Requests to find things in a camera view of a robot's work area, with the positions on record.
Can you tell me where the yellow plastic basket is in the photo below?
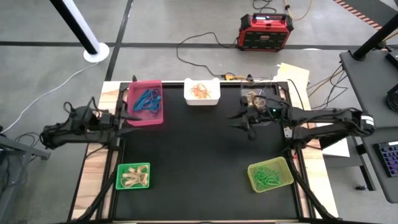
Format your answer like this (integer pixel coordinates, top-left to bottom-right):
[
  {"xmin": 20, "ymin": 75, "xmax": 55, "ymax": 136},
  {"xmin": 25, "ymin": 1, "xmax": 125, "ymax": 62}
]
[{"xmin": 247, "ymin": 156, "xmax": 295, "ymax": 194}]

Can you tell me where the flat black desk device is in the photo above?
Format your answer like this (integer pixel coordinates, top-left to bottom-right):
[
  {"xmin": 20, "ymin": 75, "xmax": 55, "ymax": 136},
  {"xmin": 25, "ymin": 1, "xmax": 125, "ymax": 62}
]
[{"xmin": 384, "ymin": 46, "xmax": 398, "ymax": 71}]

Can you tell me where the black frame strut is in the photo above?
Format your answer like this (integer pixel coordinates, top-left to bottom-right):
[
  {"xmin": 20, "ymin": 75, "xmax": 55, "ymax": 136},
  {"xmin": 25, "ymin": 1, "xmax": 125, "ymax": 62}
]
[
  {"xmin": 73, "ymin": 167, "xmax": 123, "ymax": 222},
  {"xmin": 289, "ymin": 149, "xmax": 338, "ymax": 222}
]

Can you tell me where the thin tan rubber band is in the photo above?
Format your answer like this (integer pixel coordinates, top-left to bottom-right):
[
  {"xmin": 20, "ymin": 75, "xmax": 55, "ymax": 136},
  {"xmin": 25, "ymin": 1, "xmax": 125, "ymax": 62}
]
[{"xmin": 119, "ymin": 169, "xmax": 141, "ymax": 189}]

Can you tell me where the white plastic basket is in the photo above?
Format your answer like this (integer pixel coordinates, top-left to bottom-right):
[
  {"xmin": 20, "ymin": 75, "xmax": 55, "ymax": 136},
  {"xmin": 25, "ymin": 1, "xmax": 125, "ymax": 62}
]
[{"xmin": 183, "ymin": 77, "xmax": 221, "ymax": 106}]

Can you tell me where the red black portable power station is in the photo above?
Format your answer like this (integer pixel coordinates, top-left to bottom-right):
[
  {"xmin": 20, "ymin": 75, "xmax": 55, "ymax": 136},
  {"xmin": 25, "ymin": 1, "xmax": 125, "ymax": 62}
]
[{"xmin": 236, "ymin": 12, "xmax": 295, "ymax": 52}]

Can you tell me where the clear plastic basket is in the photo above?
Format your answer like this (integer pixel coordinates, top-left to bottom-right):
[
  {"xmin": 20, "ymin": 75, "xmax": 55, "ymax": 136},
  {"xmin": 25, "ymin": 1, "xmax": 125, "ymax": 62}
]
[{"xmin": 239, "ymin": 81, "xmax": 279, "ymax": 127}]

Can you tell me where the backlit computer keyboard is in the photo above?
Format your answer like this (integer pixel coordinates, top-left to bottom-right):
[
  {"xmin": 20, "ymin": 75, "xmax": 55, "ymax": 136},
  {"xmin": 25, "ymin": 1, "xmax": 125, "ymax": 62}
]
[{"xmin": 377, "ymin": 140, "xmax": 398, "ymax": 179}]

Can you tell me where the green plastic basket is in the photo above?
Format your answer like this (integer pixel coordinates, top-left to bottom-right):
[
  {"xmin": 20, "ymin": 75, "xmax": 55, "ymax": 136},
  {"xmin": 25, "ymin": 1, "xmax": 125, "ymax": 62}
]
[{"xmin": 114, "ymin": 162, "xmax": 150, "ymax": 190}]

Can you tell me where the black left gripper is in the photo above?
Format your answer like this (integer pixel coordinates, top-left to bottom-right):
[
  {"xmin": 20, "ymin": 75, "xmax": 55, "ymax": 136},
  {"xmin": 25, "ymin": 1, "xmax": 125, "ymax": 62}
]
[{"xmin": 98, "ymin": 112, "xmax": 144, "ymax": 138}]

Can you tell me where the black table frame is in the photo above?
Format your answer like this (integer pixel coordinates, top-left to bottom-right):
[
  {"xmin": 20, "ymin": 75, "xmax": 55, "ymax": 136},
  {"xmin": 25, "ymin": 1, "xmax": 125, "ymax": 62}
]
[{"xmin": 105, "ymin": 80, "xmax": 308, "ymax": 222}]

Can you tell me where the yellow power plug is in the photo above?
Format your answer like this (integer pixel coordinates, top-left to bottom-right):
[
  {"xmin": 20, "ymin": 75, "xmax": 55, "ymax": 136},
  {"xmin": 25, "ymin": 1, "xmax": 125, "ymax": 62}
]
[{"xmin": 224, "ymin": 72, "xmax": 247, "ymax": 82}]

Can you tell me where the white floor cable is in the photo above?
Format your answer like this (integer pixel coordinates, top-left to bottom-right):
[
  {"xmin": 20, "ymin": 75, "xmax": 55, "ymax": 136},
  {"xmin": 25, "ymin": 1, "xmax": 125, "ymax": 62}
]
[{"xmin": 0, "ymin": 61, "xmax": 100, "ymax": 134}]

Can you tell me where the white paper sheet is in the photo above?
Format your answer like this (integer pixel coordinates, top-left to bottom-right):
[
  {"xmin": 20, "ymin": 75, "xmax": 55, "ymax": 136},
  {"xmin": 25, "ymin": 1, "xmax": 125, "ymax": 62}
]
[{"xmin": 322, "ymin": 138, "xmax": 351, "ymax": 159}]

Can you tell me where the black cable bundle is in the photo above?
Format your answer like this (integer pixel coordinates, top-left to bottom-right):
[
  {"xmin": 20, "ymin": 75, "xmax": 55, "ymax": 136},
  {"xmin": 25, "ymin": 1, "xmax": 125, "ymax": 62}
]
[
  {"xmin": 305, "ymin": 64, "xmax": 346, "ymax": 110},
  {"xmin": 13, "ymin": 131, "xmax": 42, "ymax": 149}
]

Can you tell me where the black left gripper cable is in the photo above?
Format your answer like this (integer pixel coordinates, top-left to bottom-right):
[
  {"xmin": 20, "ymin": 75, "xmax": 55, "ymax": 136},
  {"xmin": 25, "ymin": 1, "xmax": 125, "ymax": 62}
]
[{"xmin": 63, "ymin": 96, "xmax": 103, "ymax": 125}]

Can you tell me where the yellow extension cable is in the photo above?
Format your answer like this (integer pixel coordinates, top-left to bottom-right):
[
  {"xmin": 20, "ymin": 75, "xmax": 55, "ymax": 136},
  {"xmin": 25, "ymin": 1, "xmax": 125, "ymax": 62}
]
[{"xmin": 284, "ymin": 0, "xmax": 313, "ymax": 21}]

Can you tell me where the black desk post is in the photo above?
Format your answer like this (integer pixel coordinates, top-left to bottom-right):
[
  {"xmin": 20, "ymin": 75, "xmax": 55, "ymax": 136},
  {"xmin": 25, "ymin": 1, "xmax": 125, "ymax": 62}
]
[{"xmin": 351, "ymin": 14, "xmax": 398, "ymax": 62}]

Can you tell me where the thin blue rubber band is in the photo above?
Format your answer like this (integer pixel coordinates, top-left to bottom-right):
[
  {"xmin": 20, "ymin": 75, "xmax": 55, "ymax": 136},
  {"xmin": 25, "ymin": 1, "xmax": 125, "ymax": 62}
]
[
  {"xmin": 138, "ymin": 89, "xmax": 158, "ymax": 103},
  {"xmin": 142, "ymin": 96, "xmax": 163, "ymax": 113}
]

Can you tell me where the pink plastic basket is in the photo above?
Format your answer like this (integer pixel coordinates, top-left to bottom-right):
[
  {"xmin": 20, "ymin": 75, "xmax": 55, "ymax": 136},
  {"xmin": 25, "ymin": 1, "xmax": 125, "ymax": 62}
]
[{"xmin": 126, "ymin": 79, "xmax": 165, "ymax": 127}]

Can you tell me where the yellow paper sheet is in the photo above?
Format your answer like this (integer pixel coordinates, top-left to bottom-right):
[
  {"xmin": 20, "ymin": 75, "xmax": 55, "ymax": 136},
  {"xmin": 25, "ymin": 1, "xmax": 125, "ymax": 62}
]
[{"xmin": 274, "ymin": 62, "xmax": 311, "ymax": 91}]

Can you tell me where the coiled black cable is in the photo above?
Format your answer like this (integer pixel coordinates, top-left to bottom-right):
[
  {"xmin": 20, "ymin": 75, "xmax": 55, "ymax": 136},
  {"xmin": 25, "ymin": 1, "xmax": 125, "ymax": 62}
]
[{"xmin": 385, "ymin": 83, "xmax": 398, "ymax": 114}]

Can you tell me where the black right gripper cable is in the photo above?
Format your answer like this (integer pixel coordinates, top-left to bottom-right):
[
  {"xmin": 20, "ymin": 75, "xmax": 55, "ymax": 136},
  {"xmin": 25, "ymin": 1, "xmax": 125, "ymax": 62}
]
[{"xmin": 248, "ymin": 93, "xmax": 312, "ymax": 126}]

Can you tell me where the pole with white round base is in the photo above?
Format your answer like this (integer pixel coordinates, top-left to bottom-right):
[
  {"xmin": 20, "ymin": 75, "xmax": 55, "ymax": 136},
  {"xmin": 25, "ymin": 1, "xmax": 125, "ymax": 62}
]
[{"xmin": 49, "ymin": 0, "xmax": 111, "ymax": 64}]

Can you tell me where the black floor power cable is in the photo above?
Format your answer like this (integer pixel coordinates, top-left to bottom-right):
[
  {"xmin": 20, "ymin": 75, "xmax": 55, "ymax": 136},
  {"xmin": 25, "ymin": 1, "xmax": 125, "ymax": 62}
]
[{"xmin": 175, "ymin": 31, "xmax": 239, "ymax": 78}]

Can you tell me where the grey desk top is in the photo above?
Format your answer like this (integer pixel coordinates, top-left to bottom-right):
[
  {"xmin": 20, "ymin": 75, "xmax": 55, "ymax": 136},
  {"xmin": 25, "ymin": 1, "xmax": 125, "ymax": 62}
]
[
  {"xmin": 357, "ymin": 127, "xmax": 398, "ymax": 203},
  {"xmin": 338, "ymin": 46, "xmax": 398, "ymax": 129}
]

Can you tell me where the black support beam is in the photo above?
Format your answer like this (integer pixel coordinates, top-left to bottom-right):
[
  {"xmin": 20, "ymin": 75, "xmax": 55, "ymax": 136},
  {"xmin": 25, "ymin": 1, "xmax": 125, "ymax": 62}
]
[{"xmin": 318, "ymin": 133, "xmax": 352, "ymax": 151}]

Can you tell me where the grey stand base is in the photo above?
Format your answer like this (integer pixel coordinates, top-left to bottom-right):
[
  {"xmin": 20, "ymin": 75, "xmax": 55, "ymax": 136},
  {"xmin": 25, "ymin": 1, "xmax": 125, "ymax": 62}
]
[{"xmin": 0, "ymin": 126, "xmax": 52, "ymax": 224}]

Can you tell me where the green rubber band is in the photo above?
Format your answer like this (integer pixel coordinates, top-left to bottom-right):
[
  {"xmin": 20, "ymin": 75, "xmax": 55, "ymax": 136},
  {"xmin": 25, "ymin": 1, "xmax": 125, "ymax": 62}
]
[
  {"xmin": 259, "ymin": 175, "xmax": 280, "ymax": 189},
  {"xmin": 256, "ymin": 166, "xmax": 274, "ymax": 179},
  {"xmin": 267, "ymin": 167, "xmax": 282, "ymax": 183},
  {"xmin": 263, "ymin": 169, "xmax": 282, "ymax": 187},
  {"xmin": 252, "ymin": 170, "xmax": 271, "ymax": 190},
  {"xmin": 251, "ymin": 167, "xmax": 265, "ymax": 184}
]

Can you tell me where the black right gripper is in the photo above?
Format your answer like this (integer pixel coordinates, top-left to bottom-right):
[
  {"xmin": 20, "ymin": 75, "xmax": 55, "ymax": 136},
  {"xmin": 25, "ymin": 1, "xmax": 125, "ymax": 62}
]
[{"xmin": 228, "ymin": 104, "xmax": 290, "ymax": 140}]

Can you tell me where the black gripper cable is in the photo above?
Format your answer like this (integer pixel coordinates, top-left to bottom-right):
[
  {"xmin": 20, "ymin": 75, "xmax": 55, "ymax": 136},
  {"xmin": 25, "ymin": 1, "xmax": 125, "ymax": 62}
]
[
  {"xmin": 63, "ymin": 96, "xmax": 103, "ymax": 125},
  {"xmin": 248, "ymin": 93, "xmax": 312, "ymax": 126}
]

